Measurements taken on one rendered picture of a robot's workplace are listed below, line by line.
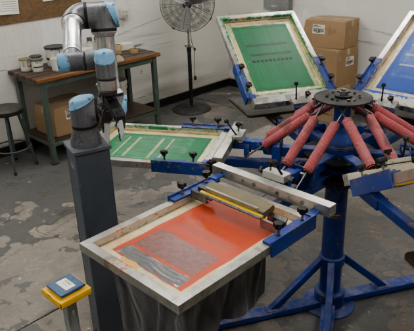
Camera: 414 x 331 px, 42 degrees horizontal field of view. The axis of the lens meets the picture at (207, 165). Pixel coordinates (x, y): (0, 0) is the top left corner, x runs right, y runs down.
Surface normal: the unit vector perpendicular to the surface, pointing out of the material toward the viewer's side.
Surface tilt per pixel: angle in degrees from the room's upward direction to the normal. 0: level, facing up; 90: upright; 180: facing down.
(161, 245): 0
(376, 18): 90
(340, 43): 93
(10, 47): 90
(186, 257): 0
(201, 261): 0
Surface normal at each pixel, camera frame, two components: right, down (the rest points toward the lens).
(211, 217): -0.04, -0.91
